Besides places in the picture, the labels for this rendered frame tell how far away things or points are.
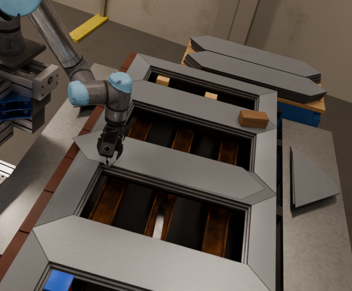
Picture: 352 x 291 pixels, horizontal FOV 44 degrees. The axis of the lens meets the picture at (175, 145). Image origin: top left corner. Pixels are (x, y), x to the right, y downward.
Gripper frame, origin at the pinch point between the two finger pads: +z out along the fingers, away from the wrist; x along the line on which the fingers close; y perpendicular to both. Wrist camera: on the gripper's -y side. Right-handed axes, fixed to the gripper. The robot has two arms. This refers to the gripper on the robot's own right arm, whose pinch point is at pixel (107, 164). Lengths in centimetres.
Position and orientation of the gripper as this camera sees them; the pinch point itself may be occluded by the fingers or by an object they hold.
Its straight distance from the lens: 158.4
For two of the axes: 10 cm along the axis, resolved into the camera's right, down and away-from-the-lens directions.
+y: 1.9, -5.8, 7.9
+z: -2.0, 7.6, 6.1
